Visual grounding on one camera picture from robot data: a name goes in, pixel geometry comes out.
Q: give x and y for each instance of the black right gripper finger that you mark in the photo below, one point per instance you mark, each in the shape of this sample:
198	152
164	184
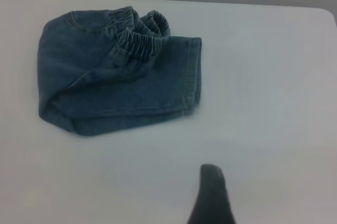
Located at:
213	197

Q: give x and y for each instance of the blue denim shorts with print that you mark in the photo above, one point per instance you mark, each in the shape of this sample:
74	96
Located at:
118	76

